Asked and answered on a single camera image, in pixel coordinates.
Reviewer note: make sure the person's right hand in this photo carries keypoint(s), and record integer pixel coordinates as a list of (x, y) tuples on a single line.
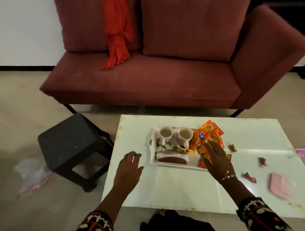
[(220, 165)]

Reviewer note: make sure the person's left hand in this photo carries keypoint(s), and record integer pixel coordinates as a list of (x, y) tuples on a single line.
[(126, 172)]

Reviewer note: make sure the person's right thumb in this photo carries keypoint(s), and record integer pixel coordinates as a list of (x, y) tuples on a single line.
[(206, 161)]

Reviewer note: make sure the person's left thumb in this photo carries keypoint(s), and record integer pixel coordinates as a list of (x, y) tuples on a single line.
[(141, 170)]

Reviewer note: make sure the person's right forearm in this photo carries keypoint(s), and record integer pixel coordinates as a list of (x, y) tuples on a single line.
[(237, 190)]

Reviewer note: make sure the person's left forearm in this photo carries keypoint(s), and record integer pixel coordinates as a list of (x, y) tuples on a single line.
[(114, 202)]

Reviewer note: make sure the small orange brown candy wrapper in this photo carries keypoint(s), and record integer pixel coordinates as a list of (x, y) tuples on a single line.
[(232, 148)]

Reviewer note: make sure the white floral serving tray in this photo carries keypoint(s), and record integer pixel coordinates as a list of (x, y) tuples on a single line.
[(176, 165)]

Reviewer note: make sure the pile of orange snack packets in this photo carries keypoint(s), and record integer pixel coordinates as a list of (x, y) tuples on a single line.
[(209, 129)]

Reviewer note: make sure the brown oblong snack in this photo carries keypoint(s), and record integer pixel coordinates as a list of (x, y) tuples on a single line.
[(172, 160)]

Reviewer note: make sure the white floral cup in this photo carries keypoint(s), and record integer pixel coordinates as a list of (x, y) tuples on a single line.
[(166, 133), (185, 136)]

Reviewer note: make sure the white folded paper napkin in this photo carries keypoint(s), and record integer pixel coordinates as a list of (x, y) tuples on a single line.
[(171, 154)]

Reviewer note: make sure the torn red candy wrapper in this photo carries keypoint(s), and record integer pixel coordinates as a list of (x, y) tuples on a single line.
[(250, 177)]

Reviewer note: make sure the small red candy wrapper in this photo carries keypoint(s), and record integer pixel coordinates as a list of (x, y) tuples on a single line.
[(262, 161)]

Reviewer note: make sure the black trousers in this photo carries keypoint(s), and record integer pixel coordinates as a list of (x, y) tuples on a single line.
[(176, 221)]

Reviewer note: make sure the patterned black left sleeve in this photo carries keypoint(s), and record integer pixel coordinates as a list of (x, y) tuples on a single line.
[(96, 221)]

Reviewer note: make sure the patterned black sleeve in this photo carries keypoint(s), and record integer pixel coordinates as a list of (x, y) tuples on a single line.
[(261, 215), (96, 221)]

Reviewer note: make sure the patterned black right sleeve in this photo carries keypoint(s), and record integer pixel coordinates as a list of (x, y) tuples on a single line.
[(261, 215)]

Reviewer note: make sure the pink cloth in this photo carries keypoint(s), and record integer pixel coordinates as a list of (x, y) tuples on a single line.
[(281, 185)]

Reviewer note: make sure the black woven plastic stool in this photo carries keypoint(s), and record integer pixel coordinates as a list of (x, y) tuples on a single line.
[(69, 138)]

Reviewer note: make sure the dark red fabric sofa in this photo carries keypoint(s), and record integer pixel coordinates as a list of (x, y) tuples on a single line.
[(147, 83)]

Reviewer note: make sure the pink plastic bowl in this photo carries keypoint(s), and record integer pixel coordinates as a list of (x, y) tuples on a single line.
[(301, 156)]

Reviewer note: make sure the clear plastic bag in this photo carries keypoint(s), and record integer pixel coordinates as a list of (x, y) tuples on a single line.
[(31, 171)]

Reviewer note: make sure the wide dark red back cushion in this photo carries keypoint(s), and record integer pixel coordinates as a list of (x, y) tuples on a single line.
[(195, 28)]

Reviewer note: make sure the orange red scarf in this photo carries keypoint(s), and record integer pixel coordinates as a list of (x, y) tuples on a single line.
[(118, 31)]

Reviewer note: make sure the narrow dark red back cushion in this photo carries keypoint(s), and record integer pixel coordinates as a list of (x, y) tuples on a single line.
[(81, 26)]

